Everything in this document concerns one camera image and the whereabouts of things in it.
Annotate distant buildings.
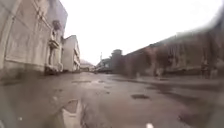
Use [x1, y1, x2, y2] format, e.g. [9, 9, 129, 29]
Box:
[79, 51, 114, 74]

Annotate long brown brick wall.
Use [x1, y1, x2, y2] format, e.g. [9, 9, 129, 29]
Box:
[111, 20, 224, 80]

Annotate large grey concrete building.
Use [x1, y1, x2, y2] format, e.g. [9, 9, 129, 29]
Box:
[0, 0, 69, 79]

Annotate pale multistorey building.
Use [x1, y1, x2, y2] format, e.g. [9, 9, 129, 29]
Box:
[61, 34, 81, 73]

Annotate wet grey asphalt road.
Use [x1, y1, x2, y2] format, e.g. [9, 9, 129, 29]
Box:
[0, 70, 224, 128]

